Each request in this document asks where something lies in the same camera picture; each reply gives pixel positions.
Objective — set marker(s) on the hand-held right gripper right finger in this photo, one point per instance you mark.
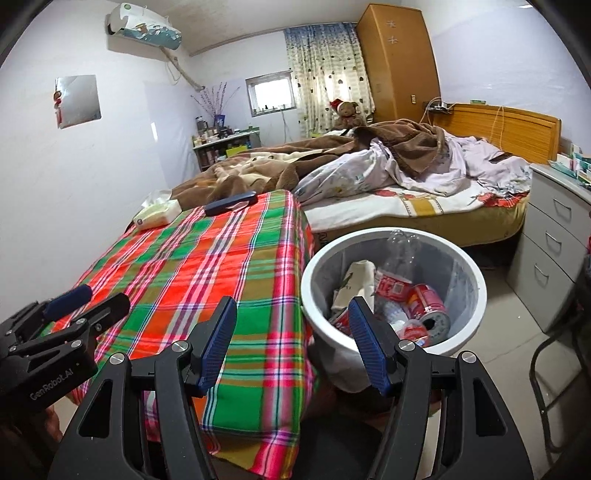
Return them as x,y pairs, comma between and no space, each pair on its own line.
369,346

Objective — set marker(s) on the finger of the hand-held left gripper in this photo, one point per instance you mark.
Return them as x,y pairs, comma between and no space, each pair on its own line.
69,300
104,314

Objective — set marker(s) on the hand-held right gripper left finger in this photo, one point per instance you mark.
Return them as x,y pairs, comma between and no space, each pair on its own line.
217,346

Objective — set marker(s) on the beige paper bag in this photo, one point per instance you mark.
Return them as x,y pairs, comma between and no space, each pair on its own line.
355,286

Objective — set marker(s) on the clear plastic bottle red label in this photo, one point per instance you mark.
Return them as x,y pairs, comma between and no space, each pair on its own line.
395,277

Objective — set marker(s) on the dented red soda can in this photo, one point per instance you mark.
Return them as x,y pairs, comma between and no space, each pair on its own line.
427,300

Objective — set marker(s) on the white round bin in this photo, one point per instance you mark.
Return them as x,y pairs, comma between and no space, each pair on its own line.
461,286

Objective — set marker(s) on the plaid tablecloth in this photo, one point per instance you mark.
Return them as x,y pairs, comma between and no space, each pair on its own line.
194,277

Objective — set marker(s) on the green white tissue box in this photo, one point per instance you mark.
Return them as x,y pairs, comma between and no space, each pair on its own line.
157,214

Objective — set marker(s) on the white patterned bed sheet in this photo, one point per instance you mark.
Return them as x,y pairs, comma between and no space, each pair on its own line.
369,210

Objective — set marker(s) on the dark blue glasses case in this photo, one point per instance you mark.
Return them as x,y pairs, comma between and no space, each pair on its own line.
230,204

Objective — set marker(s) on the black metal chair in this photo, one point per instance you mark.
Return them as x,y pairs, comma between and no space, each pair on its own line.
538,369

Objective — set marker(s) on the pale floral quilt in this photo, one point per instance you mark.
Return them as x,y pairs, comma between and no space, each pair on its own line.
341,175

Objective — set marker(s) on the brown fleece blanket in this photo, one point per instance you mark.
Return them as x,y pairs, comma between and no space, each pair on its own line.
258,166

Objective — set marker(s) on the cluttered white shelf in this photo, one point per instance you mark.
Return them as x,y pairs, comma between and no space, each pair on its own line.
221,150

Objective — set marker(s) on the red hanging ornament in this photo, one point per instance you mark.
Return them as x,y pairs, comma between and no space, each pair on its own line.
57,104

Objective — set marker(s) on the grey drawer nightstand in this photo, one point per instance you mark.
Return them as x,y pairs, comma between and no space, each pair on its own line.
545,240

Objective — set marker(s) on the brown teddy bear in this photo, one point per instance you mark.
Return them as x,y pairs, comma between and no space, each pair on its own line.
347,115

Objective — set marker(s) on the vase of bare branches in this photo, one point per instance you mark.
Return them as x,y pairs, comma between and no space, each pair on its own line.
217,101

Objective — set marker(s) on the power strip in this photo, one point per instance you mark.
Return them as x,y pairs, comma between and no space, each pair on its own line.
438,106

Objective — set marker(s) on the small window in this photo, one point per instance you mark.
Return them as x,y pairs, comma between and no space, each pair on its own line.
270,92

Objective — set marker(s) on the wooden bed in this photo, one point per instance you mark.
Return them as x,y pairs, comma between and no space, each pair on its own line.
521,134

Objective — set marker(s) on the stack of green white boxes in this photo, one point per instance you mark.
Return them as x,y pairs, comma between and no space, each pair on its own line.
575,164

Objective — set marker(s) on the patterned curtain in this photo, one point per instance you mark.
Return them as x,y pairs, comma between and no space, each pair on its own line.
323,74

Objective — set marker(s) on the wooden wardrobe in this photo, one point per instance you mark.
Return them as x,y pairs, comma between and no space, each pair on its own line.
397,64

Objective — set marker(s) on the silver wall panel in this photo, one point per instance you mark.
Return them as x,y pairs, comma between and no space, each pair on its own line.
81,101

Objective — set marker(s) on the white wall pipe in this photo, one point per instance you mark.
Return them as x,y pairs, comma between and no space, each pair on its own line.
184,69

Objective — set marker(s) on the wall air conditioner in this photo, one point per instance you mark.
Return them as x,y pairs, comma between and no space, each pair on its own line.
143,25

